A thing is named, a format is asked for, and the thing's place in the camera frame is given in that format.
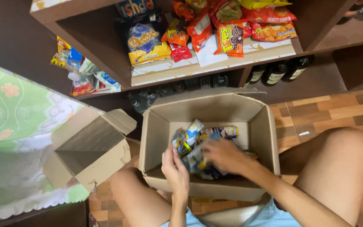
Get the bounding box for person's right hand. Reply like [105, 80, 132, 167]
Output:
[203, 139, 255, 181]

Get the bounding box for blue white snack sachet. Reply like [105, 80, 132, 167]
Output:
[185, 119, 205, 148]

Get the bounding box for small empty cardboard box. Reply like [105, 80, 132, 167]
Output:
[42, 106, 137, 192]

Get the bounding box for green floral cloth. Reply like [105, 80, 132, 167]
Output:
[0, 59, 91, 225]

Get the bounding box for black yellow chip bag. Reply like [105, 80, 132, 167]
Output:
[115, 12, 172, 67]

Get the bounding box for white paper sheet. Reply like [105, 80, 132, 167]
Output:
[194, 34, 229, 67]

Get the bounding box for red green snack bag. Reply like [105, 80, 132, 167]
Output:
[209, 0, 244, 28]

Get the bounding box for light blue shorts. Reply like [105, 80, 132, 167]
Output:
[159, 195, 302, 227]

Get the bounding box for person's leg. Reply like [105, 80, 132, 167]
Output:
[110, 167, 173, 227]
[279, 127, 363, 226]

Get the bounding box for heap of assorted small packets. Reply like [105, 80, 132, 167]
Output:
[50, 36, 122, 97]

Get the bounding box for blue snack bag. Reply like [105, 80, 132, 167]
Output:
[116, 0, 157, 18]

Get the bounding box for person's left leg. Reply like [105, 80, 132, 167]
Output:
[110, 167, 173, 227]

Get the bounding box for red snack bag white label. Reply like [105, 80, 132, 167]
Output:
[186, 8, 214, 53]

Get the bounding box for large open cardboard box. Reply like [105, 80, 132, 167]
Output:
[138, 88, 281, 202]

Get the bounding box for orange chocolate snack bag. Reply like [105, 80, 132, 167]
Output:
[213, 19, 252, 58]

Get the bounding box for dark glass bottle white label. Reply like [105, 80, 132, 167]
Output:
[243, 64, 267, 88]
[282, 55, 316, 83]
[261, 59, 291, 87]

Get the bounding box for yellow snack bag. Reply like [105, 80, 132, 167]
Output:
[238, 0, 293, 10]

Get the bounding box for small red packet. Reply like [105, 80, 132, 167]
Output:
[169, 42, 193, 63]

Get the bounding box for bundle of blue yellow sachets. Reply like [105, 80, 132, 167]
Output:
[172, 129, 230, 181]

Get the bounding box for person's right leg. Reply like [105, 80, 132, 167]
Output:
[279, 127, 363, 226]

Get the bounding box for dark brown wooden shelf unit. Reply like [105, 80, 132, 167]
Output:
[0, 0, 363, 115]

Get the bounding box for person's left hand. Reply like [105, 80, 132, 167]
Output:
[162, 144, 190, 197]

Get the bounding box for blue cream snack packet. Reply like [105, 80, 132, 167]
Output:
[200, 125, 239, 142]

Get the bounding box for red orange noodle packet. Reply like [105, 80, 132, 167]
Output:
[242, 7, 297, 24]

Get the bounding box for small orange black snack bag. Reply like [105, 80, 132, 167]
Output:
[161, 18, 190, 47]

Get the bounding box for row of clear bottles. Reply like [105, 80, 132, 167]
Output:
[126, 73, 229, 114]

